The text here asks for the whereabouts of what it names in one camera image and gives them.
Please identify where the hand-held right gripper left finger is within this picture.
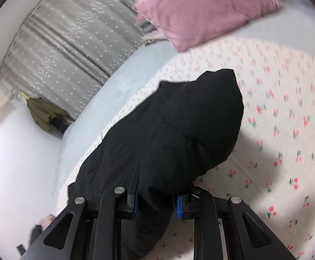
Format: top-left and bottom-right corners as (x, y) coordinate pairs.
(19, 165), (140, 260)

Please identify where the cherry-print bed sheet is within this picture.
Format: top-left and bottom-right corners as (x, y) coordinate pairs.
(100, 36), (315, 260)

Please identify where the black long coat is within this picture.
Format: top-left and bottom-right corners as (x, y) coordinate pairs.
(67, 69), (245, 260)

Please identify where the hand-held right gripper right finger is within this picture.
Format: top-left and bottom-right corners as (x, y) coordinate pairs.
(174, 185), (296, 260)

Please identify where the pink patterned cloth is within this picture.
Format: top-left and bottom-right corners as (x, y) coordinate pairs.
(39, 214), (56, 226)

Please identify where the folded grey pink blanket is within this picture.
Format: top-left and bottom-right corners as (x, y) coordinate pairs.
(138, 19), (169, 44)

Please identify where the dark grey garment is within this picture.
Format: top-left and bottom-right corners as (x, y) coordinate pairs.
(29, 223), (43, 245)

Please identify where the grey star-print curtain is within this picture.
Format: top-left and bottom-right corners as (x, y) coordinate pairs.
(0, 0), (144, 121)

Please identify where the pink pillow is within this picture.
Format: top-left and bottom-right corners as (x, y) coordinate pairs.
(132, 0), (285, 52)

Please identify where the olive green hanging jacket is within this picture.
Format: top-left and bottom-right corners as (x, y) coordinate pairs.
(26, 97), (70, 133)

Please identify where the dark hanging garment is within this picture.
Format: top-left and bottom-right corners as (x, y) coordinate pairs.
(51, 117), (69, 133)

